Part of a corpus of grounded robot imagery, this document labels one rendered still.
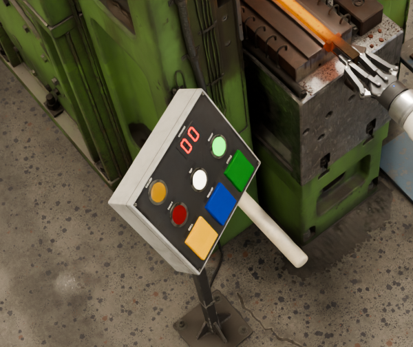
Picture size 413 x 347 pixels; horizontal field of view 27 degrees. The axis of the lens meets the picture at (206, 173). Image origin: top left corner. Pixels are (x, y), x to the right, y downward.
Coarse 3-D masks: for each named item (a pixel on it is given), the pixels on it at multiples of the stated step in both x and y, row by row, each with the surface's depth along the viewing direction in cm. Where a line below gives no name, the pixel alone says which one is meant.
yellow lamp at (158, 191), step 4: (156, 184) 191; (160, 184) 192; (152, 188) 190; (156, 188) 191; (160, 188) 192; (164, 188) 193; (152, 192) 190; (156, 192) 191; (160, 192) 192; (164, 192) 193; (152, 196) 190; (156, 196) 191; (160, 196) 192; (164, 196) 193; (156, 200) 191; (160, 200) 192
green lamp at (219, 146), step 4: (216, 140) 204; (220, 140) 205; (216, 144) 204; (220, 144) 205; (224, 144) 206; (216, 148) 204; (220, 148) 205; (224, 148) 206; (216, 152) 204; (220, 152) 205
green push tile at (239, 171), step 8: (240, 152) 210; (232, 160) 208; (240, 160) 210; (232, 168) 208; (240, 168) 210; (248, 168) 212; (232, 176) 208; (240, 176) 210; (248, 176) 212; (240, 184) 210
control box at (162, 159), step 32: (192, 96) 200; (160, 128) 199; (224, 128) 206; (160, 160) 192; (192, 160) 199; (224, 160) 207; (256, 160) 215; (128, 192) 190; (192, 192) 199; (160, 224) 193; (192, 224) 200; (224, 224) 208; (192, 256) 200
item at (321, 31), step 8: (280, 0) 236; (288, 0) 236; (288, 8) 235; (296, 8) 234; (296, 16) 234; (304, 16) 233; (312, 16) 232; (312, 24) 231; (320, 24) 231; (320, 32) 229; (328, 32) 229; (328, 40) 227; (336, 40) 226; (328, 48) 228; (344, 48) 225; (352, 48) 224; (352, 56) 223
